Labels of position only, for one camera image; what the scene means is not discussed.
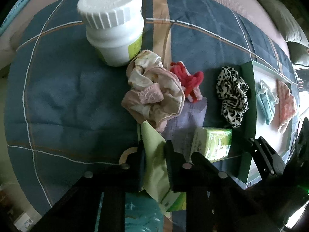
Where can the teal rimmed white tray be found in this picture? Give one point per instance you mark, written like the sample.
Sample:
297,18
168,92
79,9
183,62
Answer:
254,122

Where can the grey throw pillow small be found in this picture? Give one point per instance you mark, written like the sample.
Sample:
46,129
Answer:
287,25

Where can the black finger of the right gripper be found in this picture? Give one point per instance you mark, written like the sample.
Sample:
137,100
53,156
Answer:
267,160
302,142

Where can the pink sofa seat cover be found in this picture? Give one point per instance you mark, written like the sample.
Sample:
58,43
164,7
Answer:
249,9

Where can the blue face mask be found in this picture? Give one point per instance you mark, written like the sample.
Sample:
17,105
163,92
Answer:
267,99

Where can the light green cloth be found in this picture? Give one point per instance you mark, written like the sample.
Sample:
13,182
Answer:
156,181

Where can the blue plaid tablecloth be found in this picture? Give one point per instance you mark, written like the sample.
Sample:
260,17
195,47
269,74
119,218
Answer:
64,106

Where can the green tissue pack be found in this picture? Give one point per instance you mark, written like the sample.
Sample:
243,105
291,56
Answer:
213,143
174,201

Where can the white medicine bottle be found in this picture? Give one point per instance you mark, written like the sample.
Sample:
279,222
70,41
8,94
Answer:
114,28

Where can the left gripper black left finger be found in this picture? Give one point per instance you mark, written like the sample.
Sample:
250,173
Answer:
134,175

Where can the teal plastic toy box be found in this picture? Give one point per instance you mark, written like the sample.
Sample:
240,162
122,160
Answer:
142,213

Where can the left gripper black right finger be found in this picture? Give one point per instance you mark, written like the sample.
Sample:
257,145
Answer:
178,169

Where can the grey green sectional sofa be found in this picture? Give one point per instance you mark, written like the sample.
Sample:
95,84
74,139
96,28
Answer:
298,52

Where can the blue patterned cushion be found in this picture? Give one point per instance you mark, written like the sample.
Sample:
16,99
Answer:
16,9

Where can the pink white fuzzy cloth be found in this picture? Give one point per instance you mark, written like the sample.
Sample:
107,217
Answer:
287,105

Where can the leopard print scrunchie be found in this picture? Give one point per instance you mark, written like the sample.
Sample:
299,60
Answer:
231,90

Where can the pink cream fabric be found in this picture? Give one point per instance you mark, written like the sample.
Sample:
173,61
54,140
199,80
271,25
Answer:
155,94

